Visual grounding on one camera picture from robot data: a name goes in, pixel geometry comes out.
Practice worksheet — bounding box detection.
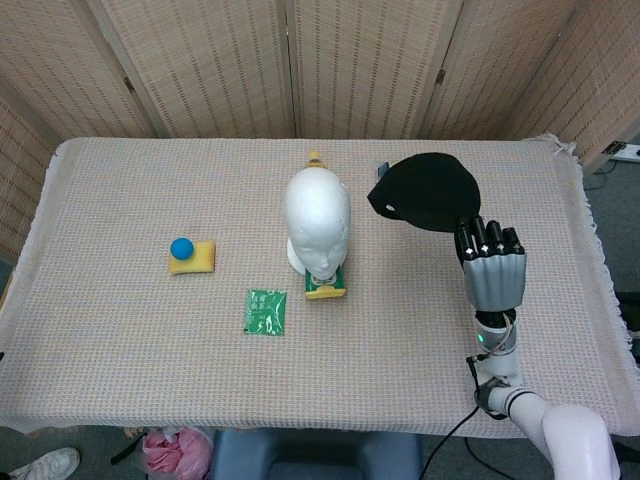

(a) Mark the blue padded seat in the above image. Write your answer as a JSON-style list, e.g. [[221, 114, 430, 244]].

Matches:
[[212, 428, 424, 480]]

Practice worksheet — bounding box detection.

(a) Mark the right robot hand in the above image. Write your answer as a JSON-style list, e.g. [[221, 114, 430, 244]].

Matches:
[[453, 214, 529, 312]]

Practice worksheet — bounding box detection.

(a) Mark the green tea packet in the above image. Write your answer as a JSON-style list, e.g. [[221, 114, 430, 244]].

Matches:
[[242, 288, 288, 336]]

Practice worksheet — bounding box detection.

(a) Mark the white shoe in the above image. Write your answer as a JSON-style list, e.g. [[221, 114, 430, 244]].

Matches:
[[7, 446, 81, 480]]

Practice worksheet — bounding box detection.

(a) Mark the woven folding screen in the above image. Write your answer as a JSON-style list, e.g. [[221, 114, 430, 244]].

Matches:
[[0, 0, 640, 261]]

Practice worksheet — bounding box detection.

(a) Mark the white foam mannequin head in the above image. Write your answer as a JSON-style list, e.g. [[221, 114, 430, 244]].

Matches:
[[283, 167, 351, 281]]

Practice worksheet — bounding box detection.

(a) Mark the beige woven tablecloth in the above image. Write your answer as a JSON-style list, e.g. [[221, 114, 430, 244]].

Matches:
[[0, 133, 640, 436]]

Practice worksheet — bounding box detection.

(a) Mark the yellow sponge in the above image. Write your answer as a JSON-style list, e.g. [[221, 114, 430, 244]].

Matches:
[[168, 240, 217, 276]]

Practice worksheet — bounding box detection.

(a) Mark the black cable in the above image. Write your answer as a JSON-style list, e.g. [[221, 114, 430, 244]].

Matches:
[[422, 353, 494, 480]]

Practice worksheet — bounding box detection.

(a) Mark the white power strip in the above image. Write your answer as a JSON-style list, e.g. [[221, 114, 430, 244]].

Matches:
[[602, 141, 640, 162]]

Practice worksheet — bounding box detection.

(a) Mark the black baseball cap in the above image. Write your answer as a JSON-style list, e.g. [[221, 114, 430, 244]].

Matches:
[[367, 152, 483, 234]]

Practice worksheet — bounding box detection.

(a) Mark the green box with yellow lid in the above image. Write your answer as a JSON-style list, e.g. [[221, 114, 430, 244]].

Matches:
[[303, 267, 347, 302]]

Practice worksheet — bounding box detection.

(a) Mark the blue ball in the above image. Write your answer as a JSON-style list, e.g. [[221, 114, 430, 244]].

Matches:
[[169, 237, 195, 262]]

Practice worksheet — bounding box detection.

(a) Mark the pink plastic bag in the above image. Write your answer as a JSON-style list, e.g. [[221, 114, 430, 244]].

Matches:
[[142, 426, 214, 480]]

